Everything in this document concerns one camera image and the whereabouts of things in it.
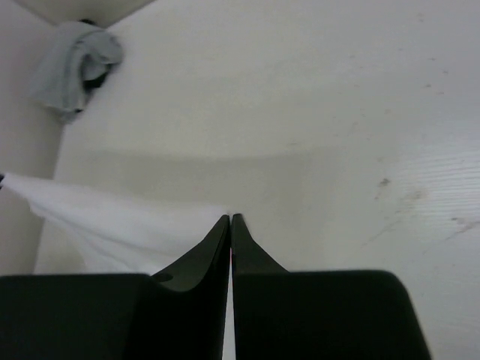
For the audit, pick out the white tank top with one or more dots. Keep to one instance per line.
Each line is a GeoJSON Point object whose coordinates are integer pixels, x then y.
{"type": "Point", "coordinates": [115, 233]}

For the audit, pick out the folded grey tank top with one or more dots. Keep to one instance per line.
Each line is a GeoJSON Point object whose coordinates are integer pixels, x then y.
{"type": "Point", "coordinates": [77, 62]}

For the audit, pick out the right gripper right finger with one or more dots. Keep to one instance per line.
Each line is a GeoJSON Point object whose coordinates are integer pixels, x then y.
{"type": "Point", "coordinates": [343, 314]}

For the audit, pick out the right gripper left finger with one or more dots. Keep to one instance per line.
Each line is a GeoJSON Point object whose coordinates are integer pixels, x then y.
{"type": "Point", "coordinates": [177, 313]}

